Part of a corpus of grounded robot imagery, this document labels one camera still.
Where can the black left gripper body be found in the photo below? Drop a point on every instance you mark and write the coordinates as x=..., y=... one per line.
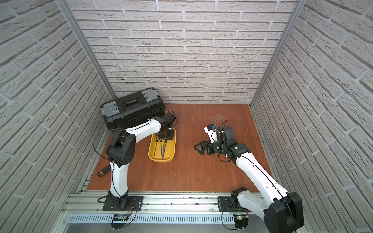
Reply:
x=164, y=138

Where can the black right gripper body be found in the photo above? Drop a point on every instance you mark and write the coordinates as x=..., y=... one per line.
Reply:
x=221, y=147

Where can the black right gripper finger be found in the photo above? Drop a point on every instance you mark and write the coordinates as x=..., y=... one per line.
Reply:
x=201, y=150
x=201, y=144

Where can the black yellow needle file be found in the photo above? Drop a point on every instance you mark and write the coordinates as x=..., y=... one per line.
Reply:
x=155, y=148
x=164, y=148
x=161, y=149

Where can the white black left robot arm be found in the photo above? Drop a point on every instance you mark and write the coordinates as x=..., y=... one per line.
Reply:
x=121, y=151

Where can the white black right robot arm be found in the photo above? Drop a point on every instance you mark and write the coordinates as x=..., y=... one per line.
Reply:
x=281, y=211

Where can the yellow plastic storage tray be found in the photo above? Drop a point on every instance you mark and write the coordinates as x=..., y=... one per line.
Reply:
x=170, y=150

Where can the black plastic toolbox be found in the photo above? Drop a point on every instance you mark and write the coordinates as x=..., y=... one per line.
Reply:
x=132, y=110

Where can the right controller circuit board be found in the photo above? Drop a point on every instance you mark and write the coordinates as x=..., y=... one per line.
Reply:
x=241, y=221

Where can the controller circuit board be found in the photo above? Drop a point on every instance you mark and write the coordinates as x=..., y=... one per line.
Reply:
x=241, y=221
x=119, y=221

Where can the left controller circuit board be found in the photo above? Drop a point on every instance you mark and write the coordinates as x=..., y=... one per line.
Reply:
x=119, y=221

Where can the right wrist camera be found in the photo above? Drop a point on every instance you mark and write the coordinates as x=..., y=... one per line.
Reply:
x=211, y=131

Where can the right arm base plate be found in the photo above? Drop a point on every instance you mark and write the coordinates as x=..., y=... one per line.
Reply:
x=231, y=203

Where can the aluminium front rail frame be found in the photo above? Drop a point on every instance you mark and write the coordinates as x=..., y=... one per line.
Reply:
x=158, y=207

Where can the black orange screwdriver handle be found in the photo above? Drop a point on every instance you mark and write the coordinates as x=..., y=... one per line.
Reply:
x=104, y=171

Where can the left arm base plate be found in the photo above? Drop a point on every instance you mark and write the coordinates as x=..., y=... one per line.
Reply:
x=124, y=203

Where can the aluminium right corner post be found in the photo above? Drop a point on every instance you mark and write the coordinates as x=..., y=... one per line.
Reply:
x=281, y=44

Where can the aluminium corner post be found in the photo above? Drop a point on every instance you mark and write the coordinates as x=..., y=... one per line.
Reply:
x=72, y=21
x=281, y=44

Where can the aluminium left corner post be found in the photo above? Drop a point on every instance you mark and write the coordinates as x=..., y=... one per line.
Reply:
x=72, y=21

